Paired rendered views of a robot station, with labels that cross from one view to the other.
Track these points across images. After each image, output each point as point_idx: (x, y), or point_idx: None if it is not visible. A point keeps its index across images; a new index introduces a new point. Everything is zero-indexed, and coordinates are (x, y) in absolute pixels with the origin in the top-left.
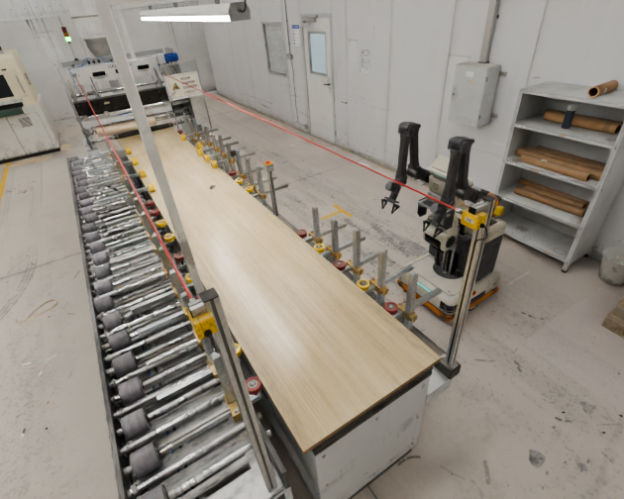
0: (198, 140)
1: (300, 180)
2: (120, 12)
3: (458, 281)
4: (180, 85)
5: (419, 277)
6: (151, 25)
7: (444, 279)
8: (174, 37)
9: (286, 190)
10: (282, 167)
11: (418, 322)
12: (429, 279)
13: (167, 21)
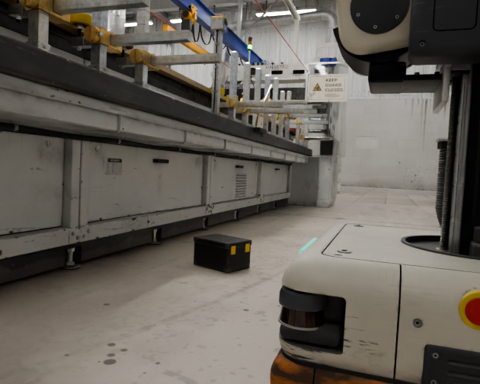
0: (296, 128)
1: (431, 226)
2: (296, 21)
3: (444, 258)
4: (323, 87)
5: (330, 231)
6: (401, 113)
7: (397, 245)
8: (424, 127)
9: (390, 225)
10: (428, 219)
11: (223, 366)
12: (347, 235)
13: (422, 112)
